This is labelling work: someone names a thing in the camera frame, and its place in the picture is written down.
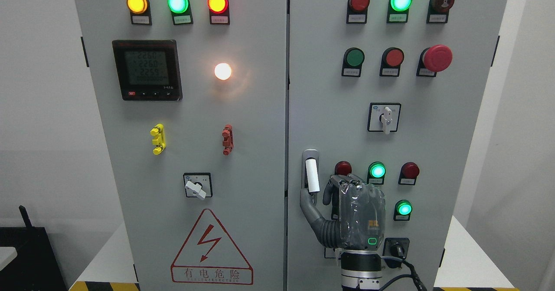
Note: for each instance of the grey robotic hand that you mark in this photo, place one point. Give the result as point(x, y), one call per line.
point(362, 213)

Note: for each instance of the silver door swing handle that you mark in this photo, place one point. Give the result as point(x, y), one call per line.
point(309, 169)

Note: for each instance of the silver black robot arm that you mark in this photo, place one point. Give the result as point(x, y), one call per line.
point(361, 270)

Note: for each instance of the grey right cabinet door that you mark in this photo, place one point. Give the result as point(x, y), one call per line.
point(329, 112)

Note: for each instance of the grey cabinet door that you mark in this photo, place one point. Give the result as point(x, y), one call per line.
point(329, 112)
point(248, 184)

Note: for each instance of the grey left cabinet door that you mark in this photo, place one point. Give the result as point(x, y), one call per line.
point(248, 184)

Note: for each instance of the green lit indicator middle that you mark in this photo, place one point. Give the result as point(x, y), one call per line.
point(376, 173)

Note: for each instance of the green lit indicator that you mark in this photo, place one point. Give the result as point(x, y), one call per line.
point(398, 11)
point(376, 173)

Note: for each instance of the green lit push button lower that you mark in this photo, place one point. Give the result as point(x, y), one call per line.
point(402, 211)

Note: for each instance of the dark red indicator light middle left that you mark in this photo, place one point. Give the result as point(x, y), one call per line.
point(343, 168)

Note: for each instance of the dark red indicator light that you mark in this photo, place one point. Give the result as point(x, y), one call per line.
point(408, 174)
point(343, 168)

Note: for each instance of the dark red indicator light middle right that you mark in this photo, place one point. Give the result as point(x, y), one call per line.
point(408, 174)

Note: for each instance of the yellow black hazard tape right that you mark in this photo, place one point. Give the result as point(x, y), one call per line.
point(474, 289)

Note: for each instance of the yellow black hazard tape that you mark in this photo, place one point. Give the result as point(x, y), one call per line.
point(474, 289)
point(104, 286)

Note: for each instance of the white platform base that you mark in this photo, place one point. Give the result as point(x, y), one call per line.
point(464, 263)

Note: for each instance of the red plastic clip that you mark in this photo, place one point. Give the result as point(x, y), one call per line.
point(227, 139)

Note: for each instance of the green push button upper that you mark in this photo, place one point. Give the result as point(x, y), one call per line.
point(352, 62)

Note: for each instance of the red electric danger warning sticker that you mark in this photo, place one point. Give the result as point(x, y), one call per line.
point(209, 255)

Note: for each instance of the red push button upper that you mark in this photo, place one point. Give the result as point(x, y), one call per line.
point(391, 61)

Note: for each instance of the red emergency stop mushroom button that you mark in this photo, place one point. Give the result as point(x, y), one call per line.
point(433, 60)

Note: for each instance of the white lit indicator lamp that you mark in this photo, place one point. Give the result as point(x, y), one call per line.
point(223, 71)

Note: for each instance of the red indicator light top right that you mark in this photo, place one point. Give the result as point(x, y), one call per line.
point(357, 11)

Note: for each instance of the yellow plastic clip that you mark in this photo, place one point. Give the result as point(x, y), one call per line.
point(158, 139)

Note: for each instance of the green lit indicator top right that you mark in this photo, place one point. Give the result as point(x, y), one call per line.
point(398, 11)

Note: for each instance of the red black buzzer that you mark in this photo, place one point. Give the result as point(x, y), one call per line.
point(438, 11)

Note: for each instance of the red lit indicator light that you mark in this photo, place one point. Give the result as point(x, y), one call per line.
point(219, 12)

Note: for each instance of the black digital power meter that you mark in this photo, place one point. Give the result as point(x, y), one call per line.
point(148, 70)

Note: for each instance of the green indicator light top left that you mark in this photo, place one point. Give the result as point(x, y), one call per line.
point(181, 12)

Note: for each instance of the yellow black hazard tape left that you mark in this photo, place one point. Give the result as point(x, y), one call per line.
point(104, 286)

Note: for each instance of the yellow indicator light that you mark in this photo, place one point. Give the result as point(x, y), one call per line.
point(139, 12)

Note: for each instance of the black equipment box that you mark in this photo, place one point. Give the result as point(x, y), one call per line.
point(35, 267)

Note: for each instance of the white selector switch bottom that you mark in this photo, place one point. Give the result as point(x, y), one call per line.
point(333, 253)

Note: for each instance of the black rotary knob switch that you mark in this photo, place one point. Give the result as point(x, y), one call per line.
point(396, 247)

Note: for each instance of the white rotary selector switch upper right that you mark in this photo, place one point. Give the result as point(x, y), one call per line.
point(383, 117)

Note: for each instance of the white rotary selector switch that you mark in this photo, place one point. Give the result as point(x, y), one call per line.
point(383, 117)
point(198, 185)

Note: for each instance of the white rotary selector switch left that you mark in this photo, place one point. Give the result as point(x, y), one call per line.
point(198, 185)

